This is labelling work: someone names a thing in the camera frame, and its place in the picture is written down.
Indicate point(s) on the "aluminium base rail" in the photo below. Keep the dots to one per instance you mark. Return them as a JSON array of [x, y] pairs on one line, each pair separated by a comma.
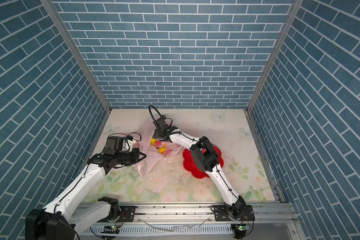
[[258, 221]]

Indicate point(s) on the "pink plastic bag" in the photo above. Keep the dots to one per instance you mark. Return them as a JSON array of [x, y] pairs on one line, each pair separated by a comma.
[[146, 131]]

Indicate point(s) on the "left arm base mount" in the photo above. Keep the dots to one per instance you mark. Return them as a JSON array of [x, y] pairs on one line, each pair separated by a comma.
[[123, 214]]

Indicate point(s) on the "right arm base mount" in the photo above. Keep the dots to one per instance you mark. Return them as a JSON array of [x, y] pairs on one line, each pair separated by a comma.
[[224, 213]]

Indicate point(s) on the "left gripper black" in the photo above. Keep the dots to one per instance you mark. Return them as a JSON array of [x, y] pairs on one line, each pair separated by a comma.
[[135, 152]]

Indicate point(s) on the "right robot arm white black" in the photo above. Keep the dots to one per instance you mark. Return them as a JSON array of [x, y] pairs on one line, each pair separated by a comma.
[[206, 160]]

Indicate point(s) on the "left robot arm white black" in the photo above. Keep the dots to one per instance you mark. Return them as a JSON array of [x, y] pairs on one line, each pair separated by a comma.
[[56, 221]]

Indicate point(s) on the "yellow fake banana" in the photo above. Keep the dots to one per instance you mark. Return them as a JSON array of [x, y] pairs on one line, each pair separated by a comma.
[[162, 149]]

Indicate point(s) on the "red flower-shaped plate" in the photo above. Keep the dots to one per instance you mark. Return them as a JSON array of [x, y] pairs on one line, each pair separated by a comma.
[[190, 166]]

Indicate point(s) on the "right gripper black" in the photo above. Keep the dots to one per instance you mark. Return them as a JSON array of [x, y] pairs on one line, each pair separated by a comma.
[[156, 133]]

